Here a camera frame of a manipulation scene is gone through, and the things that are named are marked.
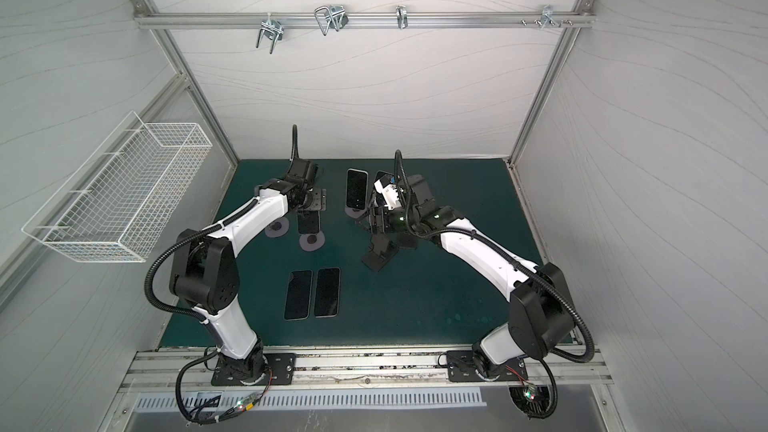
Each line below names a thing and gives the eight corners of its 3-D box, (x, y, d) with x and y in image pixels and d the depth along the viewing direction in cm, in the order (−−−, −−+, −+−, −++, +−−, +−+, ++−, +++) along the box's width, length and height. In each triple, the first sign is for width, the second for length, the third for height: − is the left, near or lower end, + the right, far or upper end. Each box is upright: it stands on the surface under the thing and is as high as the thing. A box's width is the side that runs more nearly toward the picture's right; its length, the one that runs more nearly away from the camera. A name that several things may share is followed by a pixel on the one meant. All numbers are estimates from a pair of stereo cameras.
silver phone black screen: (284, 321, 83) (282, 319, 82) (290, 274, 92) (288, 271, 91) (310, 318, 84) (308, 316, 82) (313, 271, 93) (312, 269, 91)
